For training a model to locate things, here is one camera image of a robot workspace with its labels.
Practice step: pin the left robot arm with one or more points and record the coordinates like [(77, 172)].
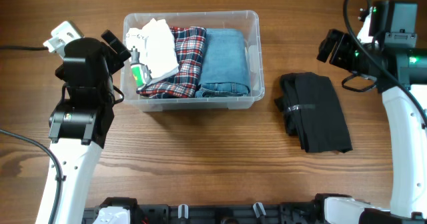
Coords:
[(79, 124)]

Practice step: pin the black garment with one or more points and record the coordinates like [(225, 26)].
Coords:
[(312, 112)]

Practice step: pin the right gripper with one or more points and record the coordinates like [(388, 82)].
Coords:
[(333, 35)]

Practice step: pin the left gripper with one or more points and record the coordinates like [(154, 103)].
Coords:
[(115, 62)]

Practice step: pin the blue denim jeans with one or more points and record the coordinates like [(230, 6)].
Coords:
[(224, 70)]

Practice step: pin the clear plastic storage container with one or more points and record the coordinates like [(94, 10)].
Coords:
[(245, 21)]

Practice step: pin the white printed t-shirt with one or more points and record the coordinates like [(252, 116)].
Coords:
[(153, 56)]

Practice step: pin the red navy plaid cloth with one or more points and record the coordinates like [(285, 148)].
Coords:
[(189, 47)]

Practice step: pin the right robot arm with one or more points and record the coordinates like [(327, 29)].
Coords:
[(404, 99)]

